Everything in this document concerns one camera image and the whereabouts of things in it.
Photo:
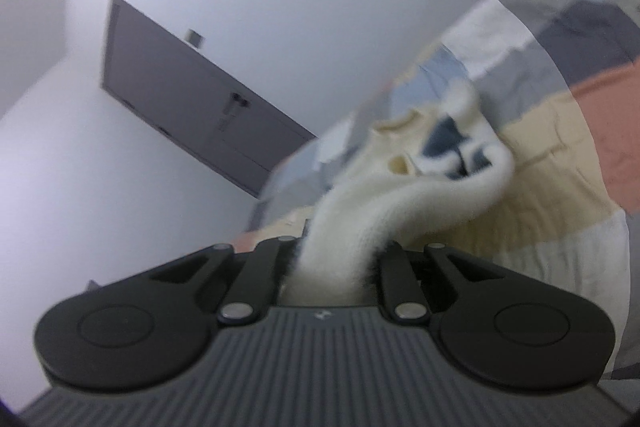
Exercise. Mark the grey door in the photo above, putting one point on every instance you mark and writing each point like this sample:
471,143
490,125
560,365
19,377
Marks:
175,107

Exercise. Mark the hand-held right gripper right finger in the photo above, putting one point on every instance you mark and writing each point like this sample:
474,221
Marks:
396,274

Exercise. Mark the patchwork quilt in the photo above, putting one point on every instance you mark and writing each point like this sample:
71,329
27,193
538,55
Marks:
550,107

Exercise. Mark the cream knit sweater blue pattern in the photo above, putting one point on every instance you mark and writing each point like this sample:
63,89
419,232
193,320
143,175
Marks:
360,217

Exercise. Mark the small grey wall box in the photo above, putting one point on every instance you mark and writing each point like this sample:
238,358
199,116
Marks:
195,38

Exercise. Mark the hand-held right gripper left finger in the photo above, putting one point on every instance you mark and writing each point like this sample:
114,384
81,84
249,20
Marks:
265,268

